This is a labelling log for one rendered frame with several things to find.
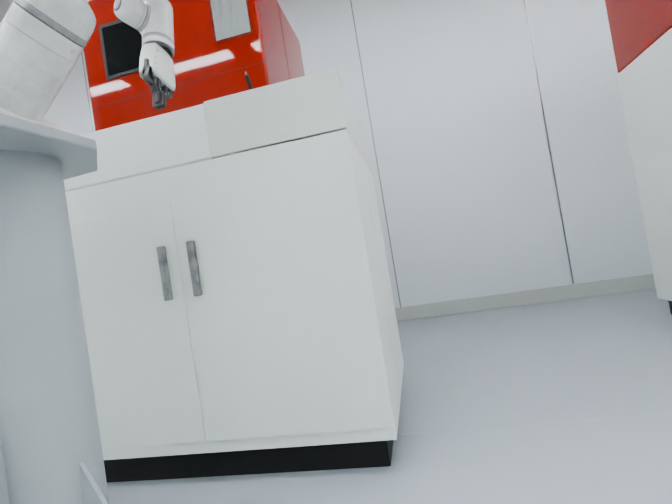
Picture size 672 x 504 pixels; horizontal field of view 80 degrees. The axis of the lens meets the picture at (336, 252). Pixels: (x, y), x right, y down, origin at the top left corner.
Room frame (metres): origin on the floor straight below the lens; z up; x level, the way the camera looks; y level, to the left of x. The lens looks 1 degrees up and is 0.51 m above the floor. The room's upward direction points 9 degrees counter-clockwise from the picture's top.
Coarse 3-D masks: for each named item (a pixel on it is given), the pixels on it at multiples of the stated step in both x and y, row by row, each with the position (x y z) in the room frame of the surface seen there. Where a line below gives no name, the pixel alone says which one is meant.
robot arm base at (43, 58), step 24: (0, 24) 0.71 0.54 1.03; (24, 24) 0.69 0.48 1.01; (0, 48) 0.70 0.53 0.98; (24, 48) 0.70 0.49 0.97; (48, 48) 0.72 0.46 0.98; (72, 48) 0.75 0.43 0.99; (0, 72) 0.71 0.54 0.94; (24, 72) 0.72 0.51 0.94; (48, 72) 0.74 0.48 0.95; (0, 96) 0.72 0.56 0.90; (24, 96) 0.74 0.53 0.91; (48, 96) 0.77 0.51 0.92; (48, 120) 0.85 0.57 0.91
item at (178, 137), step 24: (144, 120) 1.04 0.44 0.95; (168, 120) 1.02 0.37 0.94; (192, 120) 1.01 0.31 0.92; (96, 144) 1.07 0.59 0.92; (120, 144) 1.05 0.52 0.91; (144, 144) 1.04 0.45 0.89; (168, 144) 1.03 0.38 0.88; (192, 144) 1.01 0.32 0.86; (120, 168) 1.05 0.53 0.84; (144, 168) 1.04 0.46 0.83
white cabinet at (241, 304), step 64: (128, 192) 1.05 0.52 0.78; (192, 192) 1.02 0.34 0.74; (256, 192) 0.98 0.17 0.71; (320, 192) 0.95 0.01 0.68; (128, 256) 1.05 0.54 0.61; (192, 256) 1.00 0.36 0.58; (256, 256) 0.99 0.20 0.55; (320, 256) 0.96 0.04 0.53; (384, 256) 1.45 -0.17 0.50; (128, 320) 1.06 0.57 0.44; (192, 320) 1.02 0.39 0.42; (256, 320) 0.99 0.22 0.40; (320, 320) 0.96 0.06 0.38; (384, 320) 1.09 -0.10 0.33; (128, 384) 1.06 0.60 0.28; (192, 384) 1.03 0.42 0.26; (256, 384) 1.00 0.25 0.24; (320, 384) 0.96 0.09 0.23; (384, 384) 0.94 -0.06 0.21; (128, 448) 1.07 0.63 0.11; (192, 448) 1.04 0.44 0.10; (256, 448) 1.00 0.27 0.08; (320, 448) 1.01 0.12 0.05; (384, 448) 0.98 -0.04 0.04
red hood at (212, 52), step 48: (96, 0) 1.70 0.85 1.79; (192, 0) 1.62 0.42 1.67; (240, 0) 1.58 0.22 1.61; (96, 48) 1.71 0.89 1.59; (192, 48) 1.62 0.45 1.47; (240, 48) 1.59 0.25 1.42; (288, 48) 1.99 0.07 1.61; (96, 96) 1.72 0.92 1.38; (144, 96) 1.67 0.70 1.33; (192, 96) 1.63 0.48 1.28
